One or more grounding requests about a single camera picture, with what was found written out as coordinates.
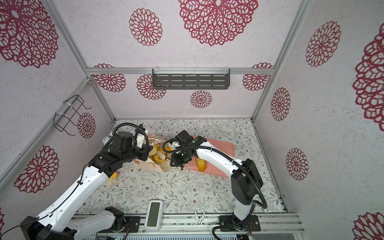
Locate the printed paper bag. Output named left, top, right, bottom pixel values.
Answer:
left=133, top=135, right=178, bottom=173

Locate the long baguette fake bread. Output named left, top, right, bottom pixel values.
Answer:
left=196, top=158, right=207, bottom=172

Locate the yellow orange striped fake bread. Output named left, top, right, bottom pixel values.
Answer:
left=152, top=148, right=168, bottom=164

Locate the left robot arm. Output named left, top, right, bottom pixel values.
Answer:
left=21, top=146, right=153, bottom=240

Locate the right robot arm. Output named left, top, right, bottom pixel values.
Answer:
left=162, top=131, right=268, bottom=223

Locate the small round fake bread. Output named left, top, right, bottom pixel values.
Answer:
left=149, top=145, right=158, bottom=156

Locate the yellow plush toy red dress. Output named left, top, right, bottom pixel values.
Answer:
left=109, top=172, right=118, bottom=180

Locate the white alarm clock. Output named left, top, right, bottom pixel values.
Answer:
left=103, top=133, right=113, bottom=146

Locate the pink plastic tray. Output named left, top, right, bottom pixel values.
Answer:
left=198, top=139, right=235, bottom=178

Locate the white plastic clip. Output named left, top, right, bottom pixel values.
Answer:
left=195, top=211, right=206, bottom=225

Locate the white digital timer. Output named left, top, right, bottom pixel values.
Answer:
left=144, top=200, right=164, bottom=232

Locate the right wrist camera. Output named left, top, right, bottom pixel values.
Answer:
left=165, top=140, right=181, bottom=151

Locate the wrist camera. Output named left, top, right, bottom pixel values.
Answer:
left=165, top=140, right=181, bottom=151
left=112, top=123, right=150, bottom=153

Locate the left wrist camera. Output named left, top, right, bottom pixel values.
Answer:
left=112, top=123, right=150, bottom=153

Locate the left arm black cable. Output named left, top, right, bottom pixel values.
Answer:
left=0, top=122, right=150, bottom=240

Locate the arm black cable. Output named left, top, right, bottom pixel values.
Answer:
left=0, top=122, right=150, bottom=240
left=162, top=138, right=268, bottom=240

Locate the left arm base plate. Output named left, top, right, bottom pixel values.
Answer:
left=120, top=216, right=141, bottom=234

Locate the black wire wall rack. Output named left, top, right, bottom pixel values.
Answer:
left=52, top=95, right=92, bottom=137

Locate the dark grey wall shelf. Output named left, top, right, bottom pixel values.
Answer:
left=152, top=69, right=231, bottom=90

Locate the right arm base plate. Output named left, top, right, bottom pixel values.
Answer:
left=218, top=214, right=262, bottom=232

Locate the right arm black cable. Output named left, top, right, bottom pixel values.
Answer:
left=162, top=138, right=268, bottom=240

